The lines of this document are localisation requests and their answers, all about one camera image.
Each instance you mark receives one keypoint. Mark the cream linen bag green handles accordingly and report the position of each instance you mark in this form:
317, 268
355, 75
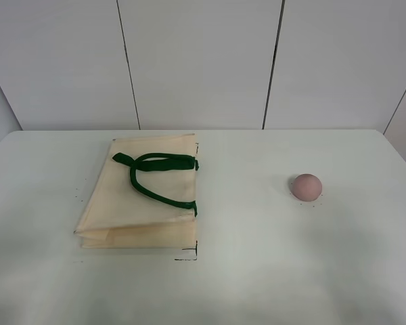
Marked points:
145, 196

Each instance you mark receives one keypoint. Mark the pink peach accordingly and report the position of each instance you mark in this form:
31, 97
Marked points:
306, 187

